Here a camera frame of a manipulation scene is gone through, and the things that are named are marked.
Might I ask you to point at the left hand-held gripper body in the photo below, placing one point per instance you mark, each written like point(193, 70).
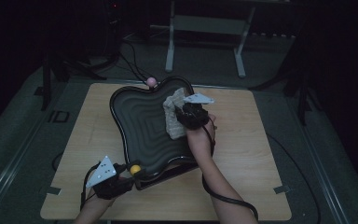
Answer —
point(105, 177)

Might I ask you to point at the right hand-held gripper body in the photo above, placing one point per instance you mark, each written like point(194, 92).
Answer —
point(192, 116)

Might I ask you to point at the yellow ball knob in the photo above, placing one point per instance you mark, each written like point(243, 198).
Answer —
point(135, 170)

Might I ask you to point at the beige fluffy towel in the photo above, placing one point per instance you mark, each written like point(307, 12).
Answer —
point(172, 124)

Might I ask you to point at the black wavy tray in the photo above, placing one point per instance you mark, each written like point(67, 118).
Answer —
point(143, 124)

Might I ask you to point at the person's right hand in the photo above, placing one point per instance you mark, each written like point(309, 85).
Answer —
point(200, 141)

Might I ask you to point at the person's left hand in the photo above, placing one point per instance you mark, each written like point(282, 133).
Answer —
point(101, 203)

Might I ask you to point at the grey tape strip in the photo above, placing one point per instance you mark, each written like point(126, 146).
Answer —
point(53, 190)
point(282, 189)

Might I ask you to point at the pink ball knob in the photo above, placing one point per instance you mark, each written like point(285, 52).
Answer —
point(151, 81)

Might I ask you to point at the white metal stand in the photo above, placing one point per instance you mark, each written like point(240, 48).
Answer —
point(209, 25)

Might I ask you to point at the black metal stand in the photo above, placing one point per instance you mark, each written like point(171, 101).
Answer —
point(45, 87)

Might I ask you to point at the black tripod stand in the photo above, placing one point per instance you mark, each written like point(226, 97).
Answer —
point(303, 102)

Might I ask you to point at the dark device with red light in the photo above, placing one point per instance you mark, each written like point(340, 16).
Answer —
point(114, 5)

